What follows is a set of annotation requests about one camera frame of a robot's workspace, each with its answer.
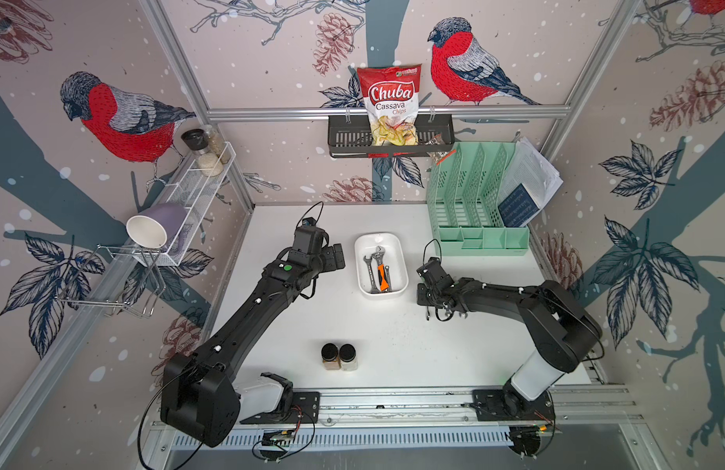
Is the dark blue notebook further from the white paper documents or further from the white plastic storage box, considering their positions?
the white plastic storage box

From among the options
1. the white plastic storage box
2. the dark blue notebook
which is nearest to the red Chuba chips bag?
the white plastic storage box

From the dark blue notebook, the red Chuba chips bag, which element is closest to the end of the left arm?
the red Chuba chips bag

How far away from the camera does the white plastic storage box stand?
0.95 meters

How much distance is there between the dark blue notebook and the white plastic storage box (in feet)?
1.31

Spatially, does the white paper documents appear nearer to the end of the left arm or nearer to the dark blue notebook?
the dark blue notebook

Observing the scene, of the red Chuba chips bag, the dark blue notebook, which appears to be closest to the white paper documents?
the dark blue notebook

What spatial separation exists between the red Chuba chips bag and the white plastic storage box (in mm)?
346

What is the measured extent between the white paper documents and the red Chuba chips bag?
1.38 feet

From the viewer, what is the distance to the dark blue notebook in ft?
3.28

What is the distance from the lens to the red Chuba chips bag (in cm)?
81

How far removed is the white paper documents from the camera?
0.92 m
